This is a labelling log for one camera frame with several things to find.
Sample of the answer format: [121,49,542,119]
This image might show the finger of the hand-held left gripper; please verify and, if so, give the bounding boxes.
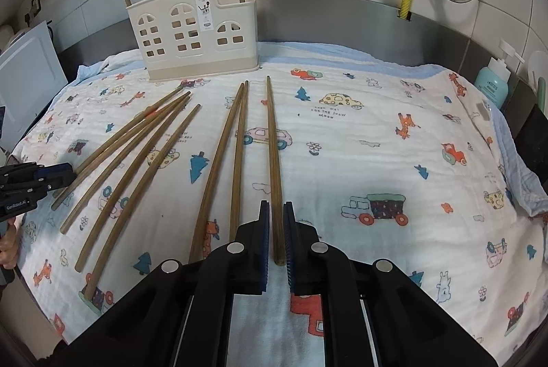
[42,174,78,193]
[33,162,75,182]

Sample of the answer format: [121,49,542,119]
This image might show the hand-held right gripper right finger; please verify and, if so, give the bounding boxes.
[283,201,499,367]

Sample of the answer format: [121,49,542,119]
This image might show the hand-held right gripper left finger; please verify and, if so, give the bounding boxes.
[51,200,271,367]

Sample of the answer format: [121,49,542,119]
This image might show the cream plastic chopstick holder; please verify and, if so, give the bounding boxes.
[125,0,261,83]

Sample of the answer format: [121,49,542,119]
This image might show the person's left hand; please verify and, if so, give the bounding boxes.
[0,219,20,270]

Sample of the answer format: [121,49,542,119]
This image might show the white microwave oven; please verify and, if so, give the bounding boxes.
[0,20,69,156]

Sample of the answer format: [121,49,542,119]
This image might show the white cartoon printed cloth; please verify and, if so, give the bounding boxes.
[11,42,548,367]

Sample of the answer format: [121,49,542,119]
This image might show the stainless steel backsplash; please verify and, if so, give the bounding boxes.
[55,0,536,94]

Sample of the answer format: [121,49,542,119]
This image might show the light blue towel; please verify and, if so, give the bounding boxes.
[257,41,548,216]

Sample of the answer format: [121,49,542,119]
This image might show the dark object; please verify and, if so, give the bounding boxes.
[511,102,548,181]

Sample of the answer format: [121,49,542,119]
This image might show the teal pump soap bottle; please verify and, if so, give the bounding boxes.
[473,42,526,110]

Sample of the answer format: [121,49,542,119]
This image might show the white round plastic item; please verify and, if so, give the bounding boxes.
[526,50,548,94]

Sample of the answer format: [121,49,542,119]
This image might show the wall power socket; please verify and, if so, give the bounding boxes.
[25,0,42,26]

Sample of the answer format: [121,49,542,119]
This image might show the pale green handle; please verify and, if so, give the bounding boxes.
[536,77,548,116]

